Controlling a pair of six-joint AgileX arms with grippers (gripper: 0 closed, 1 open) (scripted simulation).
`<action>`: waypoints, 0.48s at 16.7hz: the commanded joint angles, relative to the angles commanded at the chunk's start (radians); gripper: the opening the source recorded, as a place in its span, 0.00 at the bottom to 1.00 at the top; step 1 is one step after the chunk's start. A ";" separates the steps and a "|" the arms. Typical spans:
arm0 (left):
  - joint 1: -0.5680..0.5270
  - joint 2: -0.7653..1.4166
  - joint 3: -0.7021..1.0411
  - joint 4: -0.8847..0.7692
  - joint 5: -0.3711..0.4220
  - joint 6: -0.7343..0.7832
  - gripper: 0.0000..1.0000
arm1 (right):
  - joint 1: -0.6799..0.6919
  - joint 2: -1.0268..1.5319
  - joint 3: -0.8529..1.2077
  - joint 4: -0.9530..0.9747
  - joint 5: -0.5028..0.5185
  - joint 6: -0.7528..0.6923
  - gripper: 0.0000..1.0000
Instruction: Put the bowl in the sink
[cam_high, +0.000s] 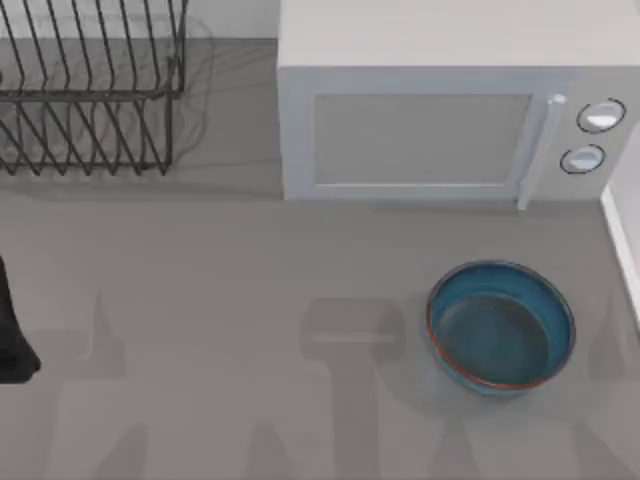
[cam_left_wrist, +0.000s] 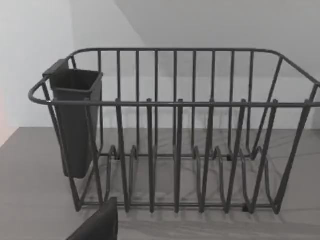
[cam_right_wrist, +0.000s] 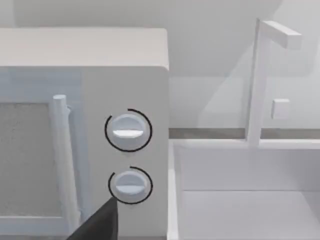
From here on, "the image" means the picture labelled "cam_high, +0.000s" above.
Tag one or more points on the pale grey microwave oven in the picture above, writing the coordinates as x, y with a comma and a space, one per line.
380, 45

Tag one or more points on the blue bowl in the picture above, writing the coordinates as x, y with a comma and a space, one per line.
500, 335

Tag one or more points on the white microwave knob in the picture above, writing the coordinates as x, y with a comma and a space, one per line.
601, 116
583, 159

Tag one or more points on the microwave oven door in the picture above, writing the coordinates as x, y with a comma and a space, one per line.
420, 140

